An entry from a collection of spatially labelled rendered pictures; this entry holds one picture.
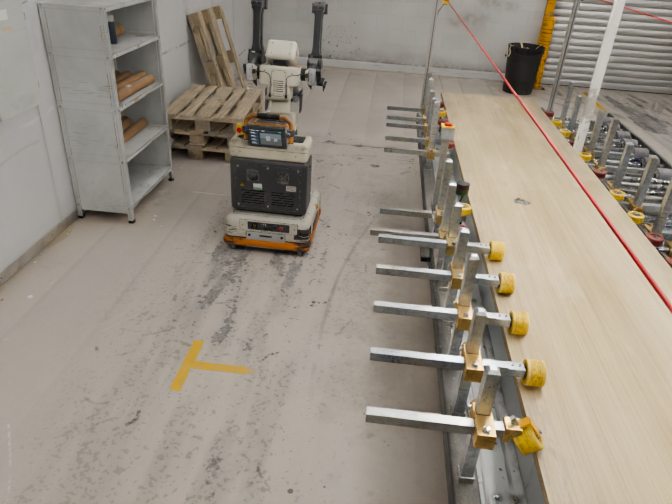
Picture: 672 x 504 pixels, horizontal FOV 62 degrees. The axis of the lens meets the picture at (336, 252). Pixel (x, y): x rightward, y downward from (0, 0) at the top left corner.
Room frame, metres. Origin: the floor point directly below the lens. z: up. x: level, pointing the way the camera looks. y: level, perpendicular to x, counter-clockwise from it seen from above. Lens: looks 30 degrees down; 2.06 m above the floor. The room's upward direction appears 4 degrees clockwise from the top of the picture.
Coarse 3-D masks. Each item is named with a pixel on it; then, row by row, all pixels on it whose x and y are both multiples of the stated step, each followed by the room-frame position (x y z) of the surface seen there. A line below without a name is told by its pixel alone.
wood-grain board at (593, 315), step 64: (512, 128) 3.96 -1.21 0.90; (512, 192) 2.77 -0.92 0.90; (576, 192) 2.83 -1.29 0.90; (512, 256) 2.07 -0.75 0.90; (576, 256) 2.11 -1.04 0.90; (640, 256) 2.15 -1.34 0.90; (576, 320) 1.63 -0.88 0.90; (640, 320) 1.66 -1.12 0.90; (576, 384) 1.29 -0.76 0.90; (640, 384) 1.31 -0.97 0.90; (576, 448) 1.04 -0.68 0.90; (640, 448) 1.06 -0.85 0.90
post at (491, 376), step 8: (488, 368) 1.09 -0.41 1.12; (496, 368) 1.09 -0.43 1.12; (488, 376) 1.07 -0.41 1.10; (496, 376) 1.07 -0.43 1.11; (480, 384) 1.11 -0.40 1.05; (488, 384) 1.07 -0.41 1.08; (496, 384) 1.07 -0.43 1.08; (480, 392) 1.09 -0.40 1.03; (488, 392) 1.07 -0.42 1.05; (480, 400) 1.08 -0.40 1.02; (488, 400) 1.07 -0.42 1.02; (480, 408) 1.07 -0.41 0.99; (488, 408) 1.07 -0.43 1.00; (472, 440) 1.07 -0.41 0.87; (464, 448) 1.11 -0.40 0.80; (472, 448) 1.07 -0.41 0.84; (464, 456) 1.09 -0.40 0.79; (472, 456) 1.07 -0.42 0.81; (464, 464) 1.07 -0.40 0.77; (472, 464) 1.07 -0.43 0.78; (464, 472) 1.07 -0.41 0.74; (472, 472) 1.07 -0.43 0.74
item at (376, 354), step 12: (372, 348) 1.33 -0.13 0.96; (384, 348) 1.33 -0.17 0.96; (384, 360) 1.30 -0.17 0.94; (396, 360) 1.30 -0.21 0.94; (408, 360) 1.30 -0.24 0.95; (420, 360) 1.30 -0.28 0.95; (432, 360) 1.29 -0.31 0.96; (444, 360) 1.29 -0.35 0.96; (456, 360) 1.30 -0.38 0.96; (492, 360) 1.31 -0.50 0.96; (504, 372) 1.28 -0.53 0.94; (516, 372) 1.27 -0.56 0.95
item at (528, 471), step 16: (480, 256) 2.36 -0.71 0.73; (480, 272) 2.29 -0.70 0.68; (480, 288) 2.22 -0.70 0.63; (496, 336) 1.79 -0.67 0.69; (496, 352) 1.73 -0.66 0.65; (512, 384) 1.47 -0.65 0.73; (512, 400) 1.43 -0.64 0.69; (528, 464) 1.16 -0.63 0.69; (528, 480) 1.13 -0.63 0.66; (528, 496) 1.09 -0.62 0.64
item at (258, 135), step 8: (248, 128) 3.48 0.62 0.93; (256, 128) 3.47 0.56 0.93; (264, 128) 3.46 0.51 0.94; (272, 128) 3.46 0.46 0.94; (280, 128) 3.46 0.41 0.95; (248, 136) 3.50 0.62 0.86; (256, 136) 3.50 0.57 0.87; (264, 136) 3.49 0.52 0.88; (272, 136) 3.48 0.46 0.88; (280, 136) 3.48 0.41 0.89; (288, 136) 3.52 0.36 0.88; (256, 144) 3.53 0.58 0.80; (264, 144) 3.52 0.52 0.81; (272, 144) 3.51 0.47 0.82; (280, 144) 3.51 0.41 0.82
